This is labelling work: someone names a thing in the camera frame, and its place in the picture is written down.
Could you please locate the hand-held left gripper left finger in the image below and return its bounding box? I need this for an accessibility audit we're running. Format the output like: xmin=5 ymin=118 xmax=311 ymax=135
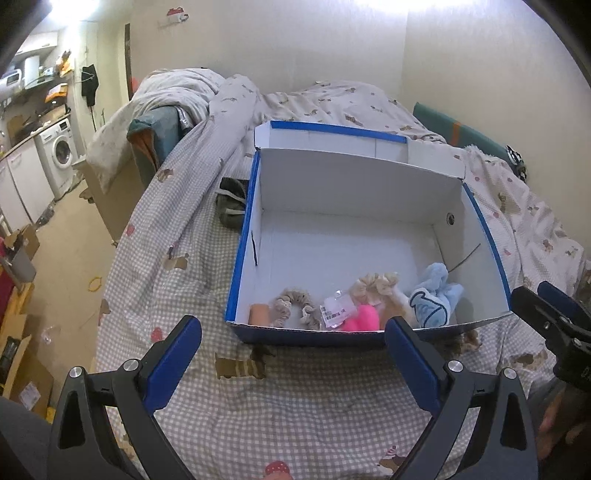
xmin=46 ymin=315 xmax=202 ymax=480

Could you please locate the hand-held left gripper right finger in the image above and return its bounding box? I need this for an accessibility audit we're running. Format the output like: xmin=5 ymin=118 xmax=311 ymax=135
xmin=385 ymin=318 xmax=539 ymax=480

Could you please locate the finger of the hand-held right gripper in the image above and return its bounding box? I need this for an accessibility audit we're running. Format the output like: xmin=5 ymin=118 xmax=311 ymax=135
xmin=512 ymin=286 xmax=591 ymax=384
xmin=537 ymin=281 xmax=591 ymax=324

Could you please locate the pink plush toy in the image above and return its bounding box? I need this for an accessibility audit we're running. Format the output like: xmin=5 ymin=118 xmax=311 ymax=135
xmin=342 ymin=304 xmax=382 ymax=333

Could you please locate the light blue towel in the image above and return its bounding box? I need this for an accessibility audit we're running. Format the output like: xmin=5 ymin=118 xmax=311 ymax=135
xmin=409 ymin=263 xmax=465 ymax=329

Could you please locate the pink fluffy item with tag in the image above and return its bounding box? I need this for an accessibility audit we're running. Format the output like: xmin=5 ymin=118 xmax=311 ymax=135
xmin=348 ymin=272 xmax=416 ymax=324

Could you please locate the clear labelled plastic packet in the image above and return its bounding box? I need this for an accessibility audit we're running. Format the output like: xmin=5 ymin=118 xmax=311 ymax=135
xmin=322 ymin=291 xmax=356 ymax=329

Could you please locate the beige scrunchie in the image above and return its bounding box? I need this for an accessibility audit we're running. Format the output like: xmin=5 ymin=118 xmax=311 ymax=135
xmin=269 ymin=288 xmax=324 ymax=330

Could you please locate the white cardboard box blue tape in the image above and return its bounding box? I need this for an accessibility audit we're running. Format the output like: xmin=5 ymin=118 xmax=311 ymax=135
xmin=225 ymin=121 xmax=514 ymax=347

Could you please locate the person's right hand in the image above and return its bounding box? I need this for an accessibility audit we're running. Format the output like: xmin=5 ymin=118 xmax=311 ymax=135
xmin=540 ymin=385 xmax=591 ymax=457

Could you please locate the black and white small item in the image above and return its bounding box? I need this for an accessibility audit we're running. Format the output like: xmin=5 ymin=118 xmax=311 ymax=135
xmin=505 ymin=145 xmax=529 ymax=181

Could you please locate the flattened cardboard box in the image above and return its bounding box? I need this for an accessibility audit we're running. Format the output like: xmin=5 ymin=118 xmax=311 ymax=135
xmin=0 ymin=332 xmax=54 ymax=416

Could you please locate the beige bed base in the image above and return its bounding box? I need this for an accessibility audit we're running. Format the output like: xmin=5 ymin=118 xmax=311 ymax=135
xmin=85 ymin=157 xmax=148 ymax=245

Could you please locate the grey striped cloth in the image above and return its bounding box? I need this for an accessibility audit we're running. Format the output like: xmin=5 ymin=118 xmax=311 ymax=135
xmin=218 ymin=176 xmax=250 ymax=229

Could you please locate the grey clothing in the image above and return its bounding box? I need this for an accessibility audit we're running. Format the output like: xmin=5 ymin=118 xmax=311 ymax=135
xmin=0 ymin=397 xmax=51 ymax=480

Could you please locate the red suitcase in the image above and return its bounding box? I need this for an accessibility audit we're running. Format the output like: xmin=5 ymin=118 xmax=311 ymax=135
xmin=0 ymin=263 xmax=17 ymax=315

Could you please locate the teal headboard cushion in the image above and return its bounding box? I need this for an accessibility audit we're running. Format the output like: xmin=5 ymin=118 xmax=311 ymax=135
xmin=412 ymin=102 xmax=511 ymax=162

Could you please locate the orange cloth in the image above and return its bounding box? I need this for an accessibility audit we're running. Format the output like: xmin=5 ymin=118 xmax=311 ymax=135
xmin=129 ymin=131 xmax=160 ymax=171

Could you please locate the white cabinet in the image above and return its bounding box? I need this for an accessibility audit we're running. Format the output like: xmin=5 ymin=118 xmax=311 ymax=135
xmin=0 ymin=136 xmax=54 ymax=227

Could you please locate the teal pillow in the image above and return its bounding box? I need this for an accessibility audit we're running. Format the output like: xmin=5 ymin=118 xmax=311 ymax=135
xmin=128 ymin=105 xmax=185 ymax=162

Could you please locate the white washing machine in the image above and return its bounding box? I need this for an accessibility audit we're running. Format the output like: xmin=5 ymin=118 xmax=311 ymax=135
xmin=34 ymin=117 xmax=81 ymax=197

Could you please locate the white crumpled duvet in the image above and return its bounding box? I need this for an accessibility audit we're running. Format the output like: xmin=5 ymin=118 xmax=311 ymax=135
xmin=87 ymin=68 xmax=264 ymax=195

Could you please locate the black hanging garment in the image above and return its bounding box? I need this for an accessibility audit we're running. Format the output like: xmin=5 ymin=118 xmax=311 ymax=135
xmin=81 ymin=65 xmax=100 ymax=107

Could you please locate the cluttered kitchen shelf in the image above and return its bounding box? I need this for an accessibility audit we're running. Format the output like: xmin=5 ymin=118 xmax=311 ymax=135
xmin=0 ymin=46 xmax=77 ymax=112

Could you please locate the wall decoration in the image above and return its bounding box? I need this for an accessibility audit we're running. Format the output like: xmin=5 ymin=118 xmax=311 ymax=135
xmin=157 ymin=7 xmax=190 ymax=28

